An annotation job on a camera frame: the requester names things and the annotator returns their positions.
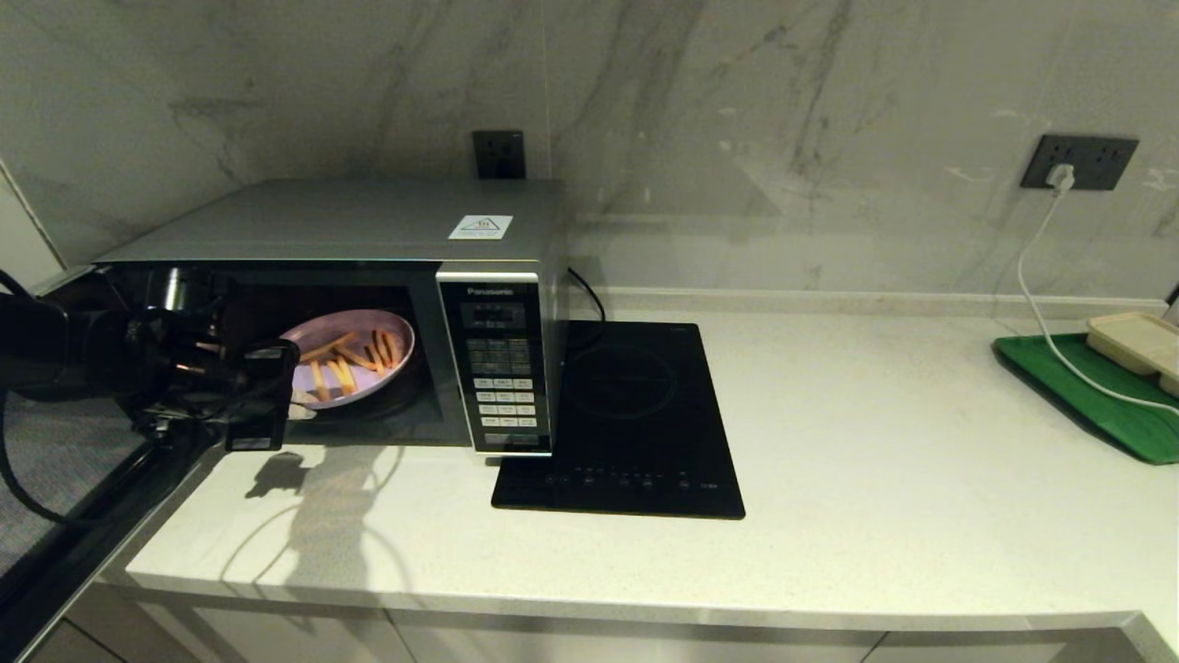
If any purple round plate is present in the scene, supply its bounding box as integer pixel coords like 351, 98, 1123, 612
279, 308, 416, 411

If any black glass microwave door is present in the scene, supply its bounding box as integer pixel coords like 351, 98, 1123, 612
0, 267, 227, 663

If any glass microwave turntable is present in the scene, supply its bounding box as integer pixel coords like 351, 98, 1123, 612
276, 308, 441, 423

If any silver Panasonic microwave oven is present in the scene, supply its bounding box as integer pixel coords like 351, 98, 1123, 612
97, 180, 568, 457

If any white triangle warning sticker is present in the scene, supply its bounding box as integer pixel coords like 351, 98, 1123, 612
449, 215, 514, 240

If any black induction cooktop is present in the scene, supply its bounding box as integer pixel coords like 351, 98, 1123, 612
491, 322, 745, 520

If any grey cabinet door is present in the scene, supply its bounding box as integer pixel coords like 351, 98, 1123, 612
861, 628, 1129, 663
387, 608, 890, 663

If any green plastic tray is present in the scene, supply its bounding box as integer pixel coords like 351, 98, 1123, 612
991, 333, 1179, 464

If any beige food container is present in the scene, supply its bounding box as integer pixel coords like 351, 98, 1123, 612
1086, 312, 1179, 399

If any smooth black robot cable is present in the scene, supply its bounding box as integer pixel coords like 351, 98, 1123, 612
0, 387, 111, 528

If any black wall socket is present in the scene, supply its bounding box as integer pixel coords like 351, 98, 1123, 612
1079, 136, 1140, 192
1020, 134, 1086, 191
473, 130, 526, 180

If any white power cable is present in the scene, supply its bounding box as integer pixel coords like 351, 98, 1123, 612
1013, 184, 1179, 413

